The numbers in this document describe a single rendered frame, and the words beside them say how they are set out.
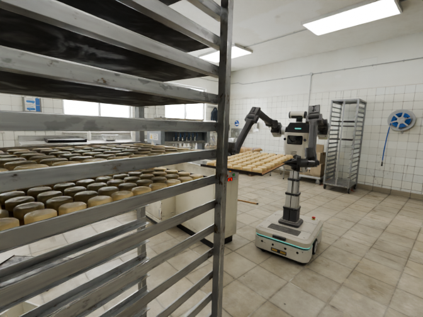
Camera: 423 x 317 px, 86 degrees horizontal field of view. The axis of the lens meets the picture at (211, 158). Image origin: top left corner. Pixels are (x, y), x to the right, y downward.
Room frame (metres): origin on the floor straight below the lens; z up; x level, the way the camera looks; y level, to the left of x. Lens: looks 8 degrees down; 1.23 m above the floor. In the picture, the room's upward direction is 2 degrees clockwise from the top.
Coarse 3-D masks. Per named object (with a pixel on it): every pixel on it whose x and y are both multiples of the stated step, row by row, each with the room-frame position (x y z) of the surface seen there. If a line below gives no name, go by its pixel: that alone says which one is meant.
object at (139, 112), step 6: (138, 108) 1.02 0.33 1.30; (138, 114) 1.02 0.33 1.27; (138, 132) 1.02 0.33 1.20; (144, 132) 1.05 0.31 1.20; (138, 138) 1.02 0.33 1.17; (144, 138) 1.04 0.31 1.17; (138, 210) 1.03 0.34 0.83; (144, 210) 1.04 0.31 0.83; (138, 216) 1.03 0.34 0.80; (138, 228) 1.03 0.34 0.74; (144, 246) 1.04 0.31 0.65; (138, 252) 1.03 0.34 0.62; (144, 282) 1.04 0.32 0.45; (138, 288) 1.03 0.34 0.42
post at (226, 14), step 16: (224, 0) 0.77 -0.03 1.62; (224, 16) 0.76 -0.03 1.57; (224, 32) 0.76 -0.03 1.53; (224, 48) 0.76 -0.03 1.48; (224, 64) 0.76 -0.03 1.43; (224, 80) 0.76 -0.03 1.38; (224, 96) 0.76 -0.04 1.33; (224, 112) 0.76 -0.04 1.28; (224, 128) 0.76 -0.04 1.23; (224, 144) 0.76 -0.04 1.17; (224, 160) 0.76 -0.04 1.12; (224, 176) 0.77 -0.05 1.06; (224, 192) 0.77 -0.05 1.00; (224, 208) 0.77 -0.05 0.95; (224, 224) 0.78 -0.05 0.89; (224, 240) 0.78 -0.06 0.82
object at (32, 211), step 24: (0, 192) 0.53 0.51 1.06; (24, 192) 0.54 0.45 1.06; (48, 192) 0.53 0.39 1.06; (72, 192) 0.55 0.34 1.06; (96, 192) 0.55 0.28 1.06; (120, 192) 0.55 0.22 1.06; (144, 192) 0.57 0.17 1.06; (0, 216) 0.39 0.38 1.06; (24, 216) 0.40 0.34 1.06; (48, 216) 0.40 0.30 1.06
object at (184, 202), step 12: (180, 168) 2.55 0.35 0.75; (192, 168) 2.39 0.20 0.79; (204, 168) 2.24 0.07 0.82; (192, 192) 2.38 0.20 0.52; (204, 192) 2.23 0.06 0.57; (228, 192) 2.25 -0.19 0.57; (180, 204) 2.55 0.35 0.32; (192, 204) 2.38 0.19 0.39; (228, 204) 2.25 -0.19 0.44; (204, 216) 2.23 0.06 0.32; (228, 216) 2.26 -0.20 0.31; (180, 228) 2.60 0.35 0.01; (192, 228) 2.38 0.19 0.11; (204, 228) 2.22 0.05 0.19; (228, 228) 2.26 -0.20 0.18; (204, 240) 2.27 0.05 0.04; (228, 240) 2.31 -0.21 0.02
